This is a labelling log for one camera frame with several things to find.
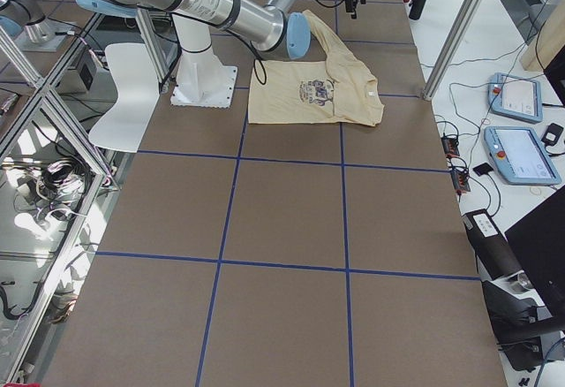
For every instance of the near blue teach pendant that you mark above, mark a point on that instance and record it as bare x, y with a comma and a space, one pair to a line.
519, 157

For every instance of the white plastic chair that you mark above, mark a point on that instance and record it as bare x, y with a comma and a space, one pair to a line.
123, 126

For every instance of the far blue teach pendant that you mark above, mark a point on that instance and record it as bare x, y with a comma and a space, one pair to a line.
515, 97

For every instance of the black monitor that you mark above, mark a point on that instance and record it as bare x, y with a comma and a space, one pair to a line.
537, 241

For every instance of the aluminium frame post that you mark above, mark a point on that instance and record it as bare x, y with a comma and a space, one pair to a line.
462, 22

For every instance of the orange black usb hub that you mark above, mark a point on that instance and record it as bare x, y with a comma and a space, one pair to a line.
460, 180
450, 146

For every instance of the aluminium frame rack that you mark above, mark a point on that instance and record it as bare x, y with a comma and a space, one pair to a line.
57, 189

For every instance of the blue teach pendant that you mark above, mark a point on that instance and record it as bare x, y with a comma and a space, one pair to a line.
519, 157
515, 97

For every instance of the black power adapter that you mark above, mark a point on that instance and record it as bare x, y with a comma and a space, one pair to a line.
552, 134

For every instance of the cream long-sleeve printed t-shirt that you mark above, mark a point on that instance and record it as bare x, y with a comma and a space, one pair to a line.
338, 89

